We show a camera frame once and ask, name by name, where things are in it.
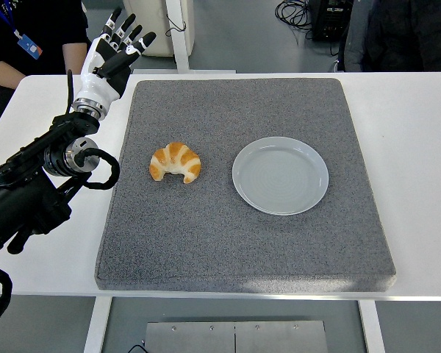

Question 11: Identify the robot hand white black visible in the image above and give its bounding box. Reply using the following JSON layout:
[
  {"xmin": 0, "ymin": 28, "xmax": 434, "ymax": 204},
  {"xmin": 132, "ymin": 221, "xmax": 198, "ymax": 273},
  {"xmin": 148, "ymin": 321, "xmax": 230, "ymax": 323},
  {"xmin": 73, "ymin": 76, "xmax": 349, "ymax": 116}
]
[{"xmin": 74, "ymin": 7, "xmax": 157, "ymax": 107}]

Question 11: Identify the croissant bread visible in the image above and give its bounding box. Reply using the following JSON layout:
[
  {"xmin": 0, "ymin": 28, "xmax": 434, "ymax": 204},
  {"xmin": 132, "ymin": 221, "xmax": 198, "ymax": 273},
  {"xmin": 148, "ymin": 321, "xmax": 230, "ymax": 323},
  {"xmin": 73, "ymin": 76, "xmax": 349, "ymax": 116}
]
[{"xmin": 148, "ymin": 141, "xmax": 202, "ymax": 185}]

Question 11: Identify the grey round plate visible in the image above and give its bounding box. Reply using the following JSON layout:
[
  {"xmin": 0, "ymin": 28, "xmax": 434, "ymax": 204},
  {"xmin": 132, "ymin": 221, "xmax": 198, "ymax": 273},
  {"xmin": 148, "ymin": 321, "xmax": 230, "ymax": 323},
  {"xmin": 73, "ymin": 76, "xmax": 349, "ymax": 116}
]
[{"xmin": 232, "ymin": 136, "xmax": 330, "ymax": 216}]

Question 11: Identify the grey metal plate with screws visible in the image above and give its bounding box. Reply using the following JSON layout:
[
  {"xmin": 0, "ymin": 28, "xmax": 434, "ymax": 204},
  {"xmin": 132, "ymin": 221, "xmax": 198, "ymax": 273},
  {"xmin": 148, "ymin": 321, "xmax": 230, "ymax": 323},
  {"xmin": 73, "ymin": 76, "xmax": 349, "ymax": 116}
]
[{"xmin": 144, "ymin": 320, "xmax": 329, "ymax": 353}]

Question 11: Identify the white cabinet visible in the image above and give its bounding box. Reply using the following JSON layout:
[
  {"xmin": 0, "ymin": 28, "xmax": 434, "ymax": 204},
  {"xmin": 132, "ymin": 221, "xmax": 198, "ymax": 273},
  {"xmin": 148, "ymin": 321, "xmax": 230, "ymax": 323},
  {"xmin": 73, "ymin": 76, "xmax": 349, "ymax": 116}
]
[{"xmin": 122, "ymin": 0, "xmax": 195, "ymax": 58}]

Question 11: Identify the person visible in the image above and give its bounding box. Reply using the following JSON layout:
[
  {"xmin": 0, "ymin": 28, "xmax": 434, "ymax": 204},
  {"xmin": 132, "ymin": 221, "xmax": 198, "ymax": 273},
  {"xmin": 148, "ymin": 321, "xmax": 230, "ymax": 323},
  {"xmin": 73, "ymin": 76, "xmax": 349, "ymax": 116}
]
[
  {"xmin": 337, "ymin": 0, "xmax": 441, "ymax": 73},
  {"xmin": 0, "ymin": 0, "xmax": 91, "ymax": 133}
]

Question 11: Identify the white table leg with foot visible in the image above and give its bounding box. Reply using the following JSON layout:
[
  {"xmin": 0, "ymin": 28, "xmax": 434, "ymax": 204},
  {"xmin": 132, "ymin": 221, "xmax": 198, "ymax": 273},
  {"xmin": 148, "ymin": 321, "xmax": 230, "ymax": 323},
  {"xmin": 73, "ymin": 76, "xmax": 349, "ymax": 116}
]
[{"xmin": 132, "ymin": 0, "xmax": 237, "ymax": 75}]

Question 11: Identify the grey speckled mat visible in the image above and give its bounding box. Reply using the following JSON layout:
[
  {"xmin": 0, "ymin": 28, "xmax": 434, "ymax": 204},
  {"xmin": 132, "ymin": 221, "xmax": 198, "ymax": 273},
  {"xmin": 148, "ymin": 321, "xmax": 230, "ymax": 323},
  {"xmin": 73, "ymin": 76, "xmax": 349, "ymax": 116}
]
[{"xmin": 94, "ymin": 77, "xmax": 397, "ymax": 294}]

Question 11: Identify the black electronics box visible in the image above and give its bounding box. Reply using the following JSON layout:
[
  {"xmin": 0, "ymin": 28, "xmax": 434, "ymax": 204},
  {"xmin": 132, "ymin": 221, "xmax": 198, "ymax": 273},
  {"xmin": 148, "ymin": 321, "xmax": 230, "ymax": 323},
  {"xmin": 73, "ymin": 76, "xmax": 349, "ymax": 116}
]
[{"xmin": 310, "ymin": 0, "xmax": 354, "ymax": 42}]

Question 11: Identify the ID badge with blue lanyard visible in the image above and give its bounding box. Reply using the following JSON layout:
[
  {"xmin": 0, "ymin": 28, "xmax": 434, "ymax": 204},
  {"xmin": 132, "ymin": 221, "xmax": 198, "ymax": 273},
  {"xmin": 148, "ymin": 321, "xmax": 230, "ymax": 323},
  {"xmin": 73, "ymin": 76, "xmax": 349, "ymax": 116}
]
[{"xmin": 0, "ymin": 0, "xmax": 43, "ymax": 60}]

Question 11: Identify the black cord loop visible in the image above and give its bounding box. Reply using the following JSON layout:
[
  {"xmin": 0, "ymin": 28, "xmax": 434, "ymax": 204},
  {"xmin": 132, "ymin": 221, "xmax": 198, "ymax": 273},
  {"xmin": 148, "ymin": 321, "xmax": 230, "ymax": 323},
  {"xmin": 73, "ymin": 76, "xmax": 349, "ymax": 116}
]
[{"xmin": 165, "ymin": 14, "xmax": 187, "ymax": 38}]

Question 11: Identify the black floor cable bundle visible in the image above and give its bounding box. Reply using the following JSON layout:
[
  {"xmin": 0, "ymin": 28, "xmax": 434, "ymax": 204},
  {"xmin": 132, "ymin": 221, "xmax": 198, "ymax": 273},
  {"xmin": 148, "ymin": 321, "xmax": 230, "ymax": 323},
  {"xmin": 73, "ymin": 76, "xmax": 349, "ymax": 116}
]
[{"xmin": 274, "ymin": 0, "xmax": 314, "ymax": 40}]

